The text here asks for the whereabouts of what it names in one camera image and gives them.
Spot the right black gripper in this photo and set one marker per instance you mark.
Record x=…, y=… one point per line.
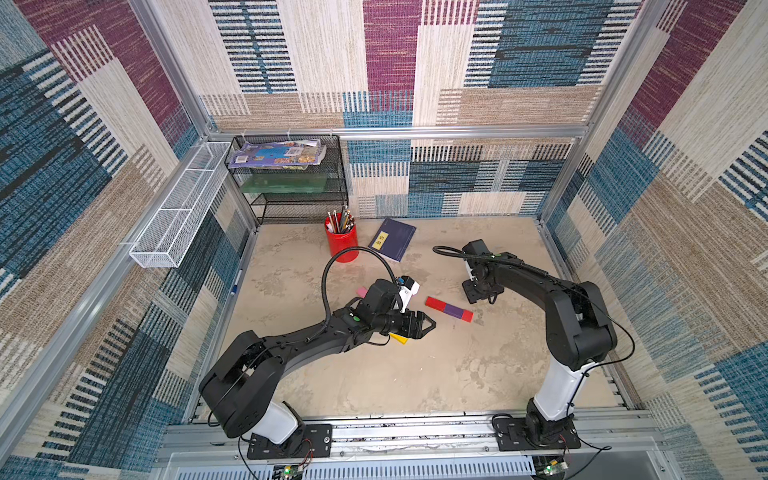
x=477, y=288

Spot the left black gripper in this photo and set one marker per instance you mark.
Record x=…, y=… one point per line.
x=417, y=321

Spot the purple block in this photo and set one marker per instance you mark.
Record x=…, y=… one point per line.
x=453, y=311

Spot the yellow block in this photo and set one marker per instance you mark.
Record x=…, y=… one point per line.
x=399, y=338

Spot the red long block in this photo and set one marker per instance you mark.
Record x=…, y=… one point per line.
x=436, y=304

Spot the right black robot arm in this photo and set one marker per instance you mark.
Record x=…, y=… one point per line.
x=578, y=333

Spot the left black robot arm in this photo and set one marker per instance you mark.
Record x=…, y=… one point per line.
x=241, y=384

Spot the dark blue notebook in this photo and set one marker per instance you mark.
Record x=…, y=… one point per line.
x=392, y=239

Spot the red ribbed pencil cup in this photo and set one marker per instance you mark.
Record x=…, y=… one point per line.
x=341, y=241

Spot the pencils in cup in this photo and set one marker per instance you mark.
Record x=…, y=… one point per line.
x=340, y=222

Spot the green folder in rack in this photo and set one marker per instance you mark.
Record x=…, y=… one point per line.
x=284, y=184

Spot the black mesh shelf rack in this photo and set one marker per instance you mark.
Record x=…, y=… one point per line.
x=296, y=195

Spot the colourful magazine on rack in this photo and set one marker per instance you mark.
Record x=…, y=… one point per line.
x=287, y=155

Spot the blue pen by wall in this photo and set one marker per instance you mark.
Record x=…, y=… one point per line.
x=236, y=283

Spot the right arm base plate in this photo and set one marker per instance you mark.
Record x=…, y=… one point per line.
x=533, y=433

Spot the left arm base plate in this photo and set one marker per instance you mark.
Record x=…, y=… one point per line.
x=309, y=440

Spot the white wire wall basket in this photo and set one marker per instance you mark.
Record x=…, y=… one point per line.
x=165, y=241

